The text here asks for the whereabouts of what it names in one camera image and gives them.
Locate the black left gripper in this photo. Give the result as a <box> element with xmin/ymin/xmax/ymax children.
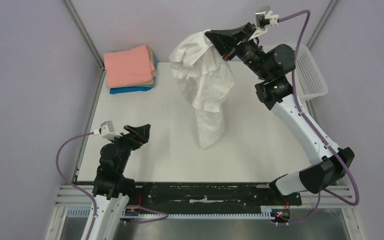
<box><xmin>107</xmin><ymin>124</ymin><xmax>150</xmax><ymax>173</ymax></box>

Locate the white t shirt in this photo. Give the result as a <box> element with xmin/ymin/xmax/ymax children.
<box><xmin>169</xmin><ymin>29</ymin><xmax>236</xmax><ymax>149</ymax></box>

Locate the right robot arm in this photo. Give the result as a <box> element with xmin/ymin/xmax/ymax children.
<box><xmin>204</xmin><ymin>23</ymin><xmax>355</xmax><ymax>204</ymax></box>

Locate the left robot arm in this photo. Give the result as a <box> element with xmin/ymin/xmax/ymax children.
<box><xmin>81</xmin><ymin>121</ymin><xmax>151</xmax><ymax>240</ymax></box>

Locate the blue folded t shirt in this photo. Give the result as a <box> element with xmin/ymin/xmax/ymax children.
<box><xmin>109</xmin><ymin>53</ymin><xmax>159</xmax><ymax>95</ymax></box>

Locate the pink folded t shirt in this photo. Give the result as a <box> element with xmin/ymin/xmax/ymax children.
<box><xmin>103</xmin><ymin>44</ymin><xmax>156</xmax><ymax>89</ymax></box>

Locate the white plastic basket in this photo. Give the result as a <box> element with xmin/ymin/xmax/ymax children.
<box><xmin>286</xmin><ymin>44</ymin><xmax>328</xmax><ymax>103</ymax></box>

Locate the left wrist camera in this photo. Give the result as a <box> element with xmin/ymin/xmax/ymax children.
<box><xmin>92</xmin><ymin>121</ymin><xmax>122</xmax><ymax>140</ymax></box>

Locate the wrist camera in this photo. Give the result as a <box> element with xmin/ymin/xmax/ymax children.
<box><xmin>92</xmin><ymin>121</ymin><xmax>122</xmax><ymax>140</ymax></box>
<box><xmin>252</xmin><ymin>5</ymin><xmax>279</xmax><ymax>38</ymax></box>

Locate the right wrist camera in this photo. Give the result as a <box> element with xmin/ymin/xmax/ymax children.
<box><xmin>252</xmin><ymin>5</ymin><xmax>279</xmax><ymax>38</ymax></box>

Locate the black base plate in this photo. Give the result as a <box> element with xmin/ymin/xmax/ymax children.
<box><xmin>128</xmin><ymin>181</ymin><xmax>302</xmax><ymax>214</ymax></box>

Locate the aluminium frame rail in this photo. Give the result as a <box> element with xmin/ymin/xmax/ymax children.
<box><xmin>44</xmin><ymin>183</ymin><xmax>367</xmax><ymax>240</ymax></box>

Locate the white cable duct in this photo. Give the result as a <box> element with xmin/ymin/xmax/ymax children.
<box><xmin>66</xmin><ymin>207</ymin><xmax>278</xmax><ymax>221</ymax></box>

